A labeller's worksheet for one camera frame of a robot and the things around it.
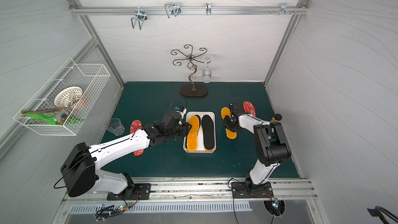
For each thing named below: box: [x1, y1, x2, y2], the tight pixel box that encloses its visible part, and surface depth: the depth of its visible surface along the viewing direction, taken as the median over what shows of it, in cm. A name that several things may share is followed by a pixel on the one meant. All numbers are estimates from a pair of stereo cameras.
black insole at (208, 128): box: [201, 114, 215, 150], surface depth 95 cm
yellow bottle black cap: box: [270, 113, 283, 123], surface depth 92 cm
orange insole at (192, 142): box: [186, 115, 200, 152], surface depth 90 cm
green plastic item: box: [22, 110, 84, 125], surface depth 56 cm
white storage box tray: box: [182, 110, 217, 154], surface depth 93 cm
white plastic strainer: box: [53, 86, 84, 109], surface depth 67 cm
